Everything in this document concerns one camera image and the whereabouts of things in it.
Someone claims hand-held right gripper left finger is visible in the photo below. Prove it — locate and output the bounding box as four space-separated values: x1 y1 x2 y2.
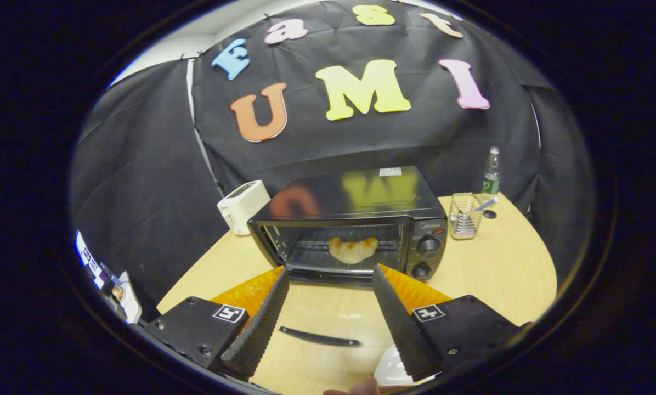
142 266 290 380

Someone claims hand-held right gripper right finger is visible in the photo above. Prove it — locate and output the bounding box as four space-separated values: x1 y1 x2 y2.
371 263 527 382

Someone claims golden croissant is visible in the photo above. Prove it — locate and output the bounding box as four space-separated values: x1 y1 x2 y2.
328 236 379 264

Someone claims black electric oven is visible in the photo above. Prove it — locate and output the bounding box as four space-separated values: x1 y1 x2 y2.
247 166 449 352

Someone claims white square plate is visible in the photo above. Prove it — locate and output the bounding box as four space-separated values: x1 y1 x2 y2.
373 345 439 387

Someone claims white toaster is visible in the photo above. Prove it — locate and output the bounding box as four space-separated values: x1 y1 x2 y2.
217 180 271 236

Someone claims clear plastic bottle green label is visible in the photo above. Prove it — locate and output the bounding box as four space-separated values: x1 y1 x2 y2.
482 146 501 195

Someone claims wire mesh holder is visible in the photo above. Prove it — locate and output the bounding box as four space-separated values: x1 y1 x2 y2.
450 192 483 240

